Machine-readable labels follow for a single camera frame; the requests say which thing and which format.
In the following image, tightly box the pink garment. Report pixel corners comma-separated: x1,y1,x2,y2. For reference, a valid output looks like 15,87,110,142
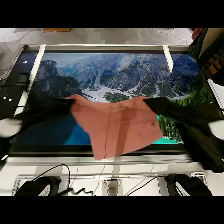
67,94,164,161

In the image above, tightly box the silver frame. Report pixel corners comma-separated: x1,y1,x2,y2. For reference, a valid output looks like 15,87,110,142
0,155,224,197

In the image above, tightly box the black cable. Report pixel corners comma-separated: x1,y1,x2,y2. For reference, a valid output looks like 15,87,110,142
31,163,95,197

